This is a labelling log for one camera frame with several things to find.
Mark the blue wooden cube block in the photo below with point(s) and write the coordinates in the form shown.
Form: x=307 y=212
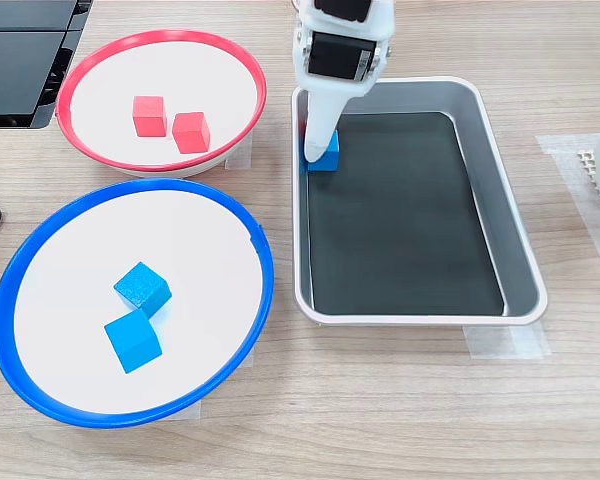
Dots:
x=142 y=290
x=331 y=159
x=132 y=340

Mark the red wooden cube block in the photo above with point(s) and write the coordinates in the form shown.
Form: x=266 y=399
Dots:
x=150 y=116
x=191 y=132

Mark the black tray liner mat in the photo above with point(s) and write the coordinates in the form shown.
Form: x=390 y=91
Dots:
x=405 y=225

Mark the silver metal tray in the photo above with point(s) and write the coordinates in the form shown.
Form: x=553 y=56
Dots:
x=510 y=240

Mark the clear tape strip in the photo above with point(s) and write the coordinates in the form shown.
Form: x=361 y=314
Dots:
x=194 y=411
x=242 y=157
x=505 y=345
x=249 y=359

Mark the red-rimmed white dish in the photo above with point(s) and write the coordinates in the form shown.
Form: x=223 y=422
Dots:
x=205 y=80

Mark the blue-rimmed white dish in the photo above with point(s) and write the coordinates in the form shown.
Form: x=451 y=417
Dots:
x=190 y=240

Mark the white mesh anti-slip mat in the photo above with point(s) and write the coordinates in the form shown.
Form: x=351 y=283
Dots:
x=587 y=162

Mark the black electronic device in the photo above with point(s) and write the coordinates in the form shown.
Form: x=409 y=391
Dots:
x=15 y=70

